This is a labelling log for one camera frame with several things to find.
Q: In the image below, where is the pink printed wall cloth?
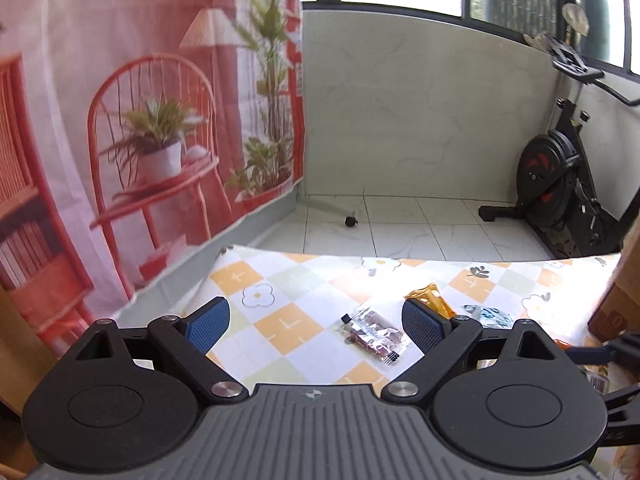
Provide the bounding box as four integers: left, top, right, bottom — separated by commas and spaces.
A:
0, 0, 307, 361

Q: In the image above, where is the brown cardboard box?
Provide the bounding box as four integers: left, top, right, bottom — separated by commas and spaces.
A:
587, 220, 640, 343

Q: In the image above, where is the small orange snack packet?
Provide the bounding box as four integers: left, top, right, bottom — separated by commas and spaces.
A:
404, 282, 453, 320

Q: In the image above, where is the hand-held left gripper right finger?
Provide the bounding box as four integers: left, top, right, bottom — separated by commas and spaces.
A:
381, 299, 578, 403

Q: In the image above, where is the clear wrapped packet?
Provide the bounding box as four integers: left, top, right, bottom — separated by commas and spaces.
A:
582, 367, 613, 393

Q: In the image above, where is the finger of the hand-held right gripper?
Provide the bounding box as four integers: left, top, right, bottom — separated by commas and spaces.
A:
602, 384, 640, 453
567, 330, 640, 368

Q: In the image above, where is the white round ornament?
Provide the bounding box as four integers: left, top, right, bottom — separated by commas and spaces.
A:
562, 2, 591, 36

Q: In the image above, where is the black exercise bike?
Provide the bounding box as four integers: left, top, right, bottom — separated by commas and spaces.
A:
479, 32, 640, 261

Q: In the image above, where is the brown wooden board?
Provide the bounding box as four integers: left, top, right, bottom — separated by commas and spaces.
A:
0, 285, 63, 478

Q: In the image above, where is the clear brown snack packet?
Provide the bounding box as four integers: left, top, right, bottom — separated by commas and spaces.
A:
340, 305, 408, 368

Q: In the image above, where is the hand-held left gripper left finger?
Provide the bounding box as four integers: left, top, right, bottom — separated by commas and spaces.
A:
62, 296, 249, 403

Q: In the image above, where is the blue white snack packet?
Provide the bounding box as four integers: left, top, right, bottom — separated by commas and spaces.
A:
460, 304, 516, 330

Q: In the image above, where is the checkered flower tablecloth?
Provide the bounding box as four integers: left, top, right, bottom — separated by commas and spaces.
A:
192, 245, 623, 391

